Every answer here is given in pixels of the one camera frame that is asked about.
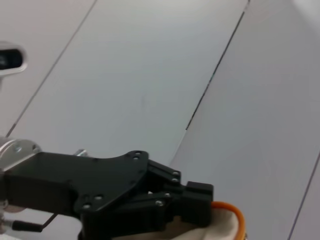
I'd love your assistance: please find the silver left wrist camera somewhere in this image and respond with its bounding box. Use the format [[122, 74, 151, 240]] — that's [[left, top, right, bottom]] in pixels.
[[0, 40, 28, 91]]

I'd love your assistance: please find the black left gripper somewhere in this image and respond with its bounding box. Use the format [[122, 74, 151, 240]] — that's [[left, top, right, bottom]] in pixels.
[[3, 150, 151, 236]]

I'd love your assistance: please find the black cable plug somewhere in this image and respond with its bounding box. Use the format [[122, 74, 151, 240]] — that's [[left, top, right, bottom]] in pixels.
[[11, 213, 55, 233]]

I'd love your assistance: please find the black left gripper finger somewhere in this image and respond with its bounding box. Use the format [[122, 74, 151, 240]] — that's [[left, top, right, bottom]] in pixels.
[[82, 190, 214, 235], [146, 159, 215, 202]]

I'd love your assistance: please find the beige food bag yellow zipper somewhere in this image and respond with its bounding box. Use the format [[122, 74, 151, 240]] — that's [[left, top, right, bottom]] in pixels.
[[139, 200, 248, 240]]

